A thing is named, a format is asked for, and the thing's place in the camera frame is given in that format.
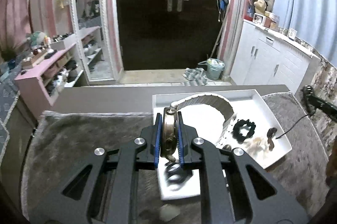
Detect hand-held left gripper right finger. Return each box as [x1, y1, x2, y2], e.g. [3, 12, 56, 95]
[178, 111, 310, 224]

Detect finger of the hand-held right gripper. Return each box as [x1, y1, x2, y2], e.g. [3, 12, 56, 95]
[302, 85, 337, 115]

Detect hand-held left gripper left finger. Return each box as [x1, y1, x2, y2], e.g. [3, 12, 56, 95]
[28, 113, 162, 224]

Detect wristwatch with white strap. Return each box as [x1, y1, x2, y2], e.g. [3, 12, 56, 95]
[160, 92, 237, 164]

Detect white shallow tray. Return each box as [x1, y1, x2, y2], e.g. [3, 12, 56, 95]
[152, 89, 293, 201]

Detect black hair tie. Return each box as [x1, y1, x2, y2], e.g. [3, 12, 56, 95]
[164, 161, 189, 192]

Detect black scrunchie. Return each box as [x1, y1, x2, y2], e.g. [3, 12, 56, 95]
[231, 119, 257, 144]

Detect black cord necklace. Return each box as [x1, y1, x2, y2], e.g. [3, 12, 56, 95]
[266, 113, 315, 153]

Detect white shell bracelet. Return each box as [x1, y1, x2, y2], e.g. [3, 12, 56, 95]
[247, 136, 272, 159]

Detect grey slippers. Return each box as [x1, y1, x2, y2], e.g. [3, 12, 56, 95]
[183, 67, 209, 87]

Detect white cabinet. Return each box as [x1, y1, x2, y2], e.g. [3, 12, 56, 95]
[230, 19, 321, 94]

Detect green bucket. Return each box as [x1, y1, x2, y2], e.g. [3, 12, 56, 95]
[206, 57, 226, 80]

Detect broom stick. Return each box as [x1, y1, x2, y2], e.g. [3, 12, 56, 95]
[209, 19, 227, 62]

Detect dark double door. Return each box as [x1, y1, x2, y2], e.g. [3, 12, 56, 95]
[115, 0, 233, 72]

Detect beige mannequin head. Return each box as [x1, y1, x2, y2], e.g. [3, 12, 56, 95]
[253, 0, 268, 14]

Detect white framed standing mirror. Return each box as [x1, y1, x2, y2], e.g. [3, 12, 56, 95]
[68, 0, 123, 83]

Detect pink shoe shelf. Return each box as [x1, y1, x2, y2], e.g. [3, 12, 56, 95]
[14, 26, 102, 107]

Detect wooden tray with trinkets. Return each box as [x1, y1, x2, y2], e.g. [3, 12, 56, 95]
[22, 49, 57, 68]

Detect blue floral sofa cover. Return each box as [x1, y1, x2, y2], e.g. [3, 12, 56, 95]
[0, 61, 22, 151]

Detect teal plush toy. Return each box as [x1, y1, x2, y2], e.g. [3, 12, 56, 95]
[27, 31, 48, 46]

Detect pink curtain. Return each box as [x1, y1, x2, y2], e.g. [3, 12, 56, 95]
[0, 0, 35, 62]

